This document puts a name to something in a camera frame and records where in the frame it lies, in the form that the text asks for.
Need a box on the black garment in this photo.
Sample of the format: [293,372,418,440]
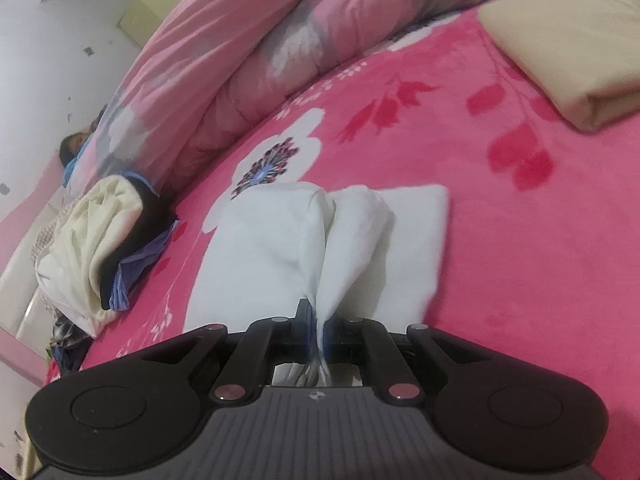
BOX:
[99,180,179,312]

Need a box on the dark plaid cloth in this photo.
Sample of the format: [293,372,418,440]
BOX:
[47,314,94,374]

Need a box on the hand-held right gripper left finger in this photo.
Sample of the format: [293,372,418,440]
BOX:
[115,299,319,404]

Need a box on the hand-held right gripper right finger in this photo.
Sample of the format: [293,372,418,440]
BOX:
[324,315,494,405]

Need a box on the blue garment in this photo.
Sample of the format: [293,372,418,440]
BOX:
[111,219,182,312]

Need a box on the pink bed headboard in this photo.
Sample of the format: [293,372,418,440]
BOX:
[0,160,67,387]

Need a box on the pale yellow wardrobe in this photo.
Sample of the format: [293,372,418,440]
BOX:
[117,0,202,52]

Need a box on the white shirt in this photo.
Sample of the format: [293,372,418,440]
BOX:
[197,184,450,387]

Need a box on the cream fleece garment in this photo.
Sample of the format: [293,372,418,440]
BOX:
[36,175,144,339]

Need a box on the beige knitted cloth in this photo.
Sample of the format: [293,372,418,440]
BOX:
[30,210,67,262]

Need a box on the pink floral blanket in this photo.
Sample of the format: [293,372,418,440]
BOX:
[45,7,640,466]

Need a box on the pink floral quilt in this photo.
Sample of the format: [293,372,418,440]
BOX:
[65,0,516,202]

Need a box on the beige folded cloth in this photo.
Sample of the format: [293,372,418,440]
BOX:
[477,0,640,134]

